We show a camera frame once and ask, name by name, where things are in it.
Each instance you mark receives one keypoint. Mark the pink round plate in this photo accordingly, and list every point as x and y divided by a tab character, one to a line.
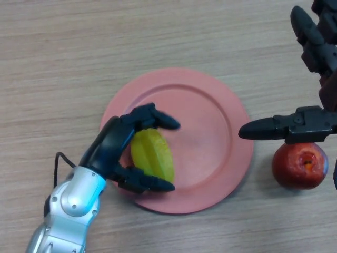
205	126

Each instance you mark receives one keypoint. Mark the red apple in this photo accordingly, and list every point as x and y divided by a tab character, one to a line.
292	168

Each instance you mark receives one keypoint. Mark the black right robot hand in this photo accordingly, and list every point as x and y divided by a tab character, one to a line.
308	126

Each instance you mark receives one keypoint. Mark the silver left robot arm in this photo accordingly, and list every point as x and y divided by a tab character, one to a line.
71	205

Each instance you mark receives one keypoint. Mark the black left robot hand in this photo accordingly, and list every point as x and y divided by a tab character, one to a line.
110	142

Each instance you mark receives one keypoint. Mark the yellow starfruit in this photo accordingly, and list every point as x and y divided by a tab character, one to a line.
155	155

